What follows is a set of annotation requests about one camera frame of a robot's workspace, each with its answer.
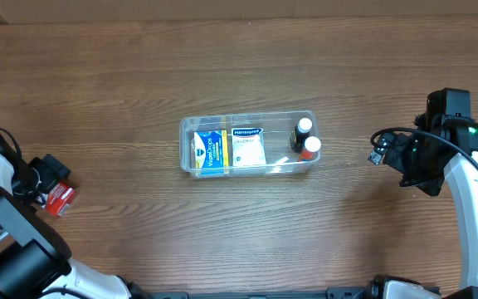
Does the red white small box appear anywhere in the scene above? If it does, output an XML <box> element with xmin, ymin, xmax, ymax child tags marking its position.
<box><xmin>43</xmin><ymin>182</ymin><xmax>79</xmax><ymax>217</ymax></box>

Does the orange bottle white cap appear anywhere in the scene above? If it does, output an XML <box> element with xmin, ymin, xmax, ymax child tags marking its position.
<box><xmin>297</xmin><ymin>136</ymin><xmax>322</xmax><ymax>162</ymax></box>

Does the dark bottle white cap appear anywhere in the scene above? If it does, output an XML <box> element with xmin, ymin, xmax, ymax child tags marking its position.
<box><xmin>290</xmin><ymin>118</ymin><xmax>313</xmax><ymax>153</ymax></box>

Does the clear plastic container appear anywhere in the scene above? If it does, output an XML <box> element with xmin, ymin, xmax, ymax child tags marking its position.
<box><xmin>179</xmin><ymin>110</ymin><xmax>321</xmax><ymax>179</ymax></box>

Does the blue yellow VapoDrops box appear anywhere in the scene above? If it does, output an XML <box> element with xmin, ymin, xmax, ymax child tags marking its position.
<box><xmin>193</xmin><ymin>130</ymin><xmax>229</xmax><ymax>176</ymax></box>

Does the white Hansaplast plaster box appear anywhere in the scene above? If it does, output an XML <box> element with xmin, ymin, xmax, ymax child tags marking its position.
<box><xmin>232</xmin><ymin>128</ymin><xmax>266</xmax><ymax>167</ymax></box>

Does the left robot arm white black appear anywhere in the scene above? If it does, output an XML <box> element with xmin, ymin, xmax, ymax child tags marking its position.
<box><xmin>0</xmin><ymin>127</ymin><xmax>149</xmax><ymax>299</ymax></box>

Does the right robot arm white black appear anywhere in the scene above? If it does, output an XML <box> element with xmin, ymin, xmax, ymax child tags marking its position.
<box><xmin>369</xmin><ymin>114</ymin><xmax>478</xmax><ymax>298</ymax></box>

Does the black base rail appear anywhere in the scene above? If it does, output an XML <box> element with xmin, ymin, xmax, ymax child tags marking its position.
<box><xmin>146</xmin><ymin>282</ymin><xmax>384</xmax><ymax>299</ymax></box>

